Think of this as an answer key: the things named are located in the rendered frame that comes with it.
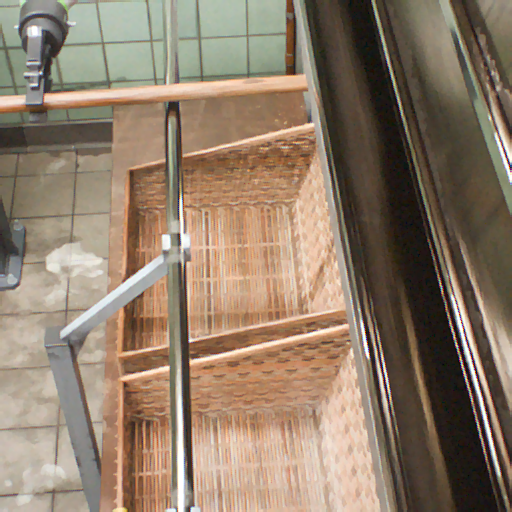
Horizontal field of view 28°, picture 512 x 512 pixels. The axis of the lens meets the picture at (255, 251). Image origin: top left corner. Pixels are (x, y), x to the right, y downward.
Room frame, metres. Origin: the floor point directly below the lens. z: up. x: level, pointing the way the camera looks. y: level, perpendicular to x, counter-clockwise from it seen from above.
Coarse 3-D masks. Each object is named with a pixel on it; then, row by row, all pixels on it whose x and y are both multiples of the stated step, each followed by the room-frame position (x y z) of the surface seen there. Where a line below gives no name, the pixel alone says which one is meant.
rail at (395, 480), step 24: (312, 0) 1.36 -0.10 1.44; (312, 24) 1.30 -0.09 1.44; (312, 48) 1.23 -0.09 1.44; (312, 72) 1.19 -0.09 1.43; (336, 144) 1.02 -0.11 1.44; (336, 168) 0.98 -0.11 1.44; (336, 192) 0.93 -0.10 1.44; (336, 216) 0.90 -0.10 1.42; (360, 240) 0.85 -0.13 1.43; (360, 264) 0.81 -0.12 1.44; (360, 288) 0.77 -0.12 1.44; (360, 312) 0.73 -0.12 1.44; (360, 336) 0.71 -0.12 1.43; (384, 384) 0.64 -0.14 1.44; (384, 408) 0.60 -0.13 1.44; (384, 432) 0.57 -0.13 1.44; (384, 456) 0.55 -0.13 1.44; (384, 480) 0.53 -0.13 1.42; (408, 504) 0.49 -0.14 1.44
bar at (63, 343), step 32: (160, 256) 1.11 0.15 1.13; (128, 288) 1.09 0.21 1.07; (96, 320) 1.08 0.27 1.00; (64, 352) 1.07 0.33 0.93; (64, 384) 1.07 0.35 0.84; (64, 416) 1.07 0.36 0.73; (96, 448) 1.10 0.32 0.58; (192, 448) 0.73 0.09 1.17; (96, 480) 1.07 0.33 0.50; (192, 480) 0.68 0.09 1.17
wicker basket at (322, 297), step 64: (128, 192) 1.67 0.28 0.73; (192, 192) 1.75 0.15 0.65; (320, 192) 1.63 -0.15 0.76; (128, 256) 1.47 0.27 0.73; (192, 256) 1.60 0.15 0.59; (256, 256) 1.60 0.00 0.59; (320, 256) 1.48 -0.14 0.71; (128, 320) 1.37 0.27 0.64; (192, 320) 1.41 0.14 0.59; (256, 320) 1.40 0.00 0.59; (320, 320) 1.22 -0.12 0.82
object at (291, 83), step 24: (0, 96) 1.43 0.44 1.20; (24, 96) 1.43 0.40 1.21; (48, 96) 1.43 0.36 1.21; (72, 96) 1.43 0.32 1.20; (96, 96) 1.43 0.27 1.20; (120, 96) 1.43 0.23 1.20; (144, 96) 1.43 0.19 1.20; (168, 96) 1.43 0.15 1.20; (192, 96) 1.43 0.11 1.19; (216, 96) 1.44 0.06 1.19; (240, 96) 1.44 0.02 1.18
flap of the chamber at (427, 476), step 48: (336, 0) 1.40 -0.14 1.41; (336, 48) 1.27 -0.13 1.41; (336, 96) 1.15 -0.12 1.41; (384, 96) 1.17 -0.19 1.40; (384, 144) 1.06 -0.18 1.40; (384, 192) 0.96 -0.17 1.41; (336, 240) 0.88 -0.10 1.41; (384, 240) 0.87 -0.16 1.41; (384, 288) 0.79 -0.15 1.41; (432, 288) 0.80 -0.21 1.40; (384, 336) 0.72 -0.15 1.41; (432, 336) 0.72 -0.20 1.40; (432, 384) 0.66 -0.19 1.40; (432, 432) 0.59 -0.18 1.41; (432, 480) 0.53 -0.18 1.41; (480, 480) 0.54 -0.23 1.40
